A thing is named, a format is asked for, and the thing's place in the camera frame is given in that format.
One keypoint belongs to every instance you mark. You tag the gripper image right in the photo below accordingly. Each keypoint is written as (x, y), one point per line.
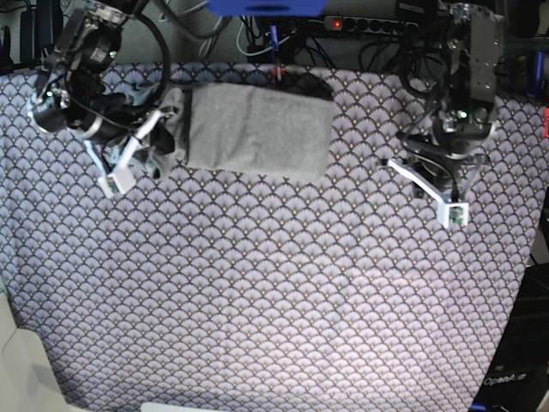
(453, 145)

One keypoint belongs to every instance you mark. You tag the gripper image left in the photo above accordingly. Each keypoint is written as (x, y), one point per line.
(123, 113)

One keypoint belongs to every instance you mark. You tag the light grey T-shirt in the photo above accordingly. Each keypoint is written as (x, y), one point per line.
(281, 132)

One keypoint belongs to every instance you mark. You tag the red clamp at right edge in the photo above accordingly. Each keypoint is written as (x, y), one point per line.
(546, 122)

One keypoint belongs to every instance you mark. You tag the red black table clamp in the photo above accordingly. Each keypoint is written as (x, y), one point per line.
(277, 74)

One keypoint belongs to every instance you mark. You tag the fan-patterned purple tablecloth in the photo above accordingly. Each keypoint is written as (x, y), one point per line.
(252, 293)

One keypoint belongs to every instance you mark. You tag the black power strip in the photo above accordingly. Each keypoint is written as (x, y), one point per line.
(368, 25)

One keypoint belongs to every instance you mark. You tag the black OpenArm box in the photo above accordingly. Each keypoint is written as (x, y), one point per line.
(517, 379)

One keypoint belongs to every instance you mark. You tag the white board at corner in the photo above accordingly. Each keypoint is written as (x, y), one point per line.
(27, 380)

